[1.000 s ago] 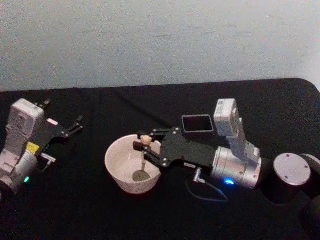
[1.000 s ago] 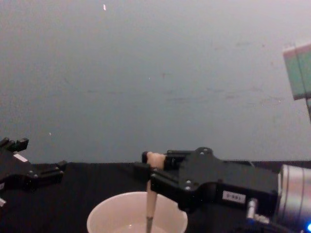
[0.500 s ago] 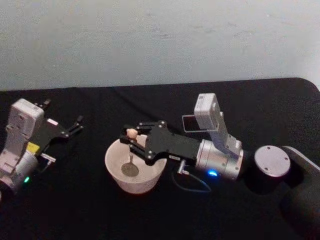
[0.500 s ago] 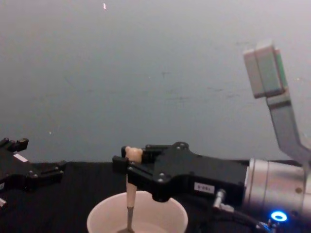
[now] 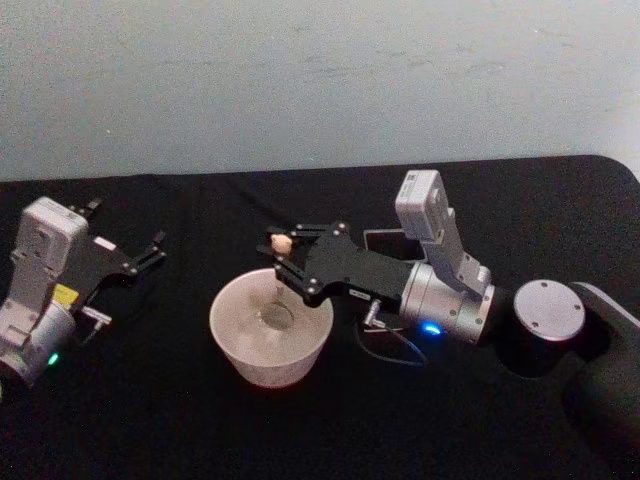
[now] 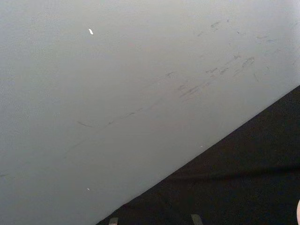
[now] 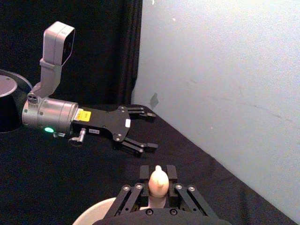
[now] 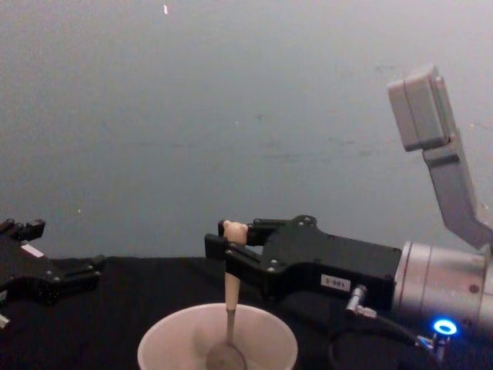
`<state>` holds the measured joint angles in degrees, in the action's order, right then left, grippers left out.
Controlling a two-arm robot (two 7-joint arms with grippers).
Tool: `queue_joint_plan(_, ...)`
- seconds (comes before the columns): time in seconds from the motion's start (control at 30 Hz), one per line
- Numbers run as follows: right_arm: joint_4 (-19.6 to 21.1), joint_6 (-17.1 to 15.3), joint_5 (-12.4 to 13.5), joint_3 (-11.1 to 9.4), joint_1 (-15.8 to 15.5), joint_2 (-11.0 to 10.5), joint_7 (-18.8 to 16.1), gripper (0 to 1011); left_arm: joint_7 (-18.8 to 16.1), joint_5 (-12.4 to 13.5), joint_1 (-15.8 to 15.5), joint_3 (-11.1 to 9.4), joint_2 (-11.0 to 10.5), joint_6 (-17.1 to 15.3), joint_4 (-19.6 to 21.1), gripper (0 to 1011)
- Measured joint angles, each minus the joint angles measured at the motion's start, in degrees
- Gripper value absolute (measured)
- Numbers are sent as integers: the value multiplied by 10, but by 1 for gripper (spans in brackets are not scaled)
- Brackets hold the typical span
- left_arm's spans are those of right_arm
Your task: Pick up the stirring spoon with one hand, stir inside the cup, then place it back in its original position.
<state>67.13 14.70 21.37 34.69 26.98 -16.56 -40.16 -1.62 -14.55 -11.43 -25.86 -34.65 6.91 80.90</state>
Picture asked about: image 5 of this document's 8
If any pale wall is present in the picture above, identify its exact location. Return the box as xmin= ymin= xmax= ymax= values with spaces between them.
xmin=0 ymin=0 xmax=640 ymax=184

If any black table cloth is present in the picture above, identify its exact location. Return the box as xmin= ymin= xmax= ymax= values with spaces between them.
xmin=0 ymin=154 xmax=640 ymax=480

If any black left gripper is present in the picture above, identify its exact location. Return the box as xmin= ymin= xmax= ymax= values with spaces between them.
xmin=52 ymin=197 xmax=169 ymax=311

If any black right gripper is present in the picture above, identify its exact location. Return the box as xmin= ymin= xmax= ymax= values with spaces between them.
xmin=255 ymin=222 xmax=415 ymax=308

